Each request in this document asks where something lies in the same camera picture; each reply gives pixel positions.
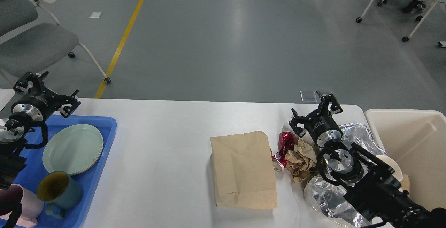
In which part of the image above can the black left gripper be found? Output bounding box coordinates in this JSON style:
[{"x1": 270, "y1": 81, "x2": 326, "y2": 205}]
[{"x1": 11, "y1": 71, "x2": 81, "y2": 122}]

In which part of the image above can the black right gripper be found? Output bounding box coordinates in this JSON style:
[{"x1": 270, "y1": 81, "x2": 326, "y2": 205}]
[{"x1": 289, "y1": 91, "x2": 344, "y2": 148}]

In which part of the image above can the light green plate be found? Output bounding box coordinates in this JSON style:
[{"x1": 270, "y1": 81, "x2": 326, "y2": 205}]
[{"x1": 43, "y1": 124, "x2": 104, "y2": 174}]

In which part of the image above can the dark teal mug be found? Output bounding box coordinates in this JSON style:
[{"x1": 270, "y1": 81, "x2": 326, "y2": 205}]
[{"x1": 37, "y1": 171, "x2": 83, "y2": 219}]

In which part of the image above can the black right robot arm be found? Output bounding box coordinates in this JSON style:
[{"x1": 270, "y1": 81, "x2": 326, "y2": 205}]
[{"x1": 289, "y1": 93, "x2": 445, "y2": 228}]

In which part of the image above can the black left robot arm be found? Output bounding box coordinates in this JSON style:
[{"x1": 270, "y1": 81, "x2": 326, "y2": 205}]
[{"x1": 0, "y1": 71, "x2": 80, "y2": 190}]

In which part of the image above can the grey floor plate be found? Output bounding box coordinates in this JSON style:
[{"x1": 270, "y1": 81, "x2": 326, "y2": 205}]
[{"x1": 300, "y1": 90, "x2": 332, "y2": 104}]

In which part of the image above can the crushed red can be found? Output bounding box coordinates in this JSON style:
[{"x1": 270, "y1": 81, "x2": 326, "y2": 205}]
[{"x1": 272, "y1": 131, "x2": 296, "y2": 172}]

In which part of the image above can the aluminium foil tray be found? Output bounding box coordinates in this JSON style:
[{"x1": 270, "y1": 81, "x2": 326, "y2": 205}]
[{"x1": 339, "y1": 123, "x2": 387, "y2": 155}]

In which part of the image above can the crumpled brown paper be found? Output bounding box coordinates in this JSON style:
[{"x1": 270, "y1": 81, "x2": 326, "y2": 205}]
[{"x1": 285, "y1": 137, "x2": 319, "y2": 183}]

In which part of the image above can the grey chair left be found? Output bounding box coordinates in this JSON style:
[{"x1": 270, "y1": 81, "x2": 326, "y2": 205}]
[{"x1": 0, "y1": 0, "x2": 111, "y2": 84}]

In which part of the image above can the pink plate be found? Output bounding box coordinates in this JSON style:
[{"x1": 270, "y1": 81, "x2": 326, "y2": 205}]
[{"x1": 66, "y1": 143, "x2": 104, "y2": 176}]

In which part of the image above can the white paper cup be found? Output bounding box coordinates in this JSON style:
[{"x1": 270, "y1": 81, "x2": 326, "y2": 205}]
[{"x1": 376, "y1": 155, "x2": 403, "y2": 182}]

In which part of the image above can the crumpled aluminium foil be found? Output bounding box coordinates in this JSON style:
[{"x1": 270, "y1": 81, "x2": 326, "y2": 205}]
[{"x1": 303, "y1": 175, "x2": 372, "y2": 228}]

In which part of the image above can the blue plastic tray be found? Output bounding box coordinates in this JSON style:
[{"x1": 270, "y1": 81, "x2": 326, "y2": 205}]
[{"x1": 13, "y1": 115, "x2": 117, "y2": 228}]

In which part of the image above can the brown paper bag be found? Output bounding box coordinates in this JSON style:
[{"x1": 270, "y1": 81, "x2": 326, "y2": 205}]
[{"x1": 210, "y1": 130, "x2": 277, "y2": 210}]

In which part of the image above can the beige plastic bin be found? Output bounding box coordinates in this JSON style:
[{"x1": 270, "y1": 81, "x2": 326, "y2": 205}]
[{"x1": 365, "y1": 109, "x2": 446, "y2": 210}]

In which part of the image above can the pink mug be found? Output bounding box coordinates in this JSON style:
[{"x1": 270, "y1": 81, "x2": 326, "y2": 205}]
[{"x1": 0, "y1": 184, "x2": 44, "y2": 228}]

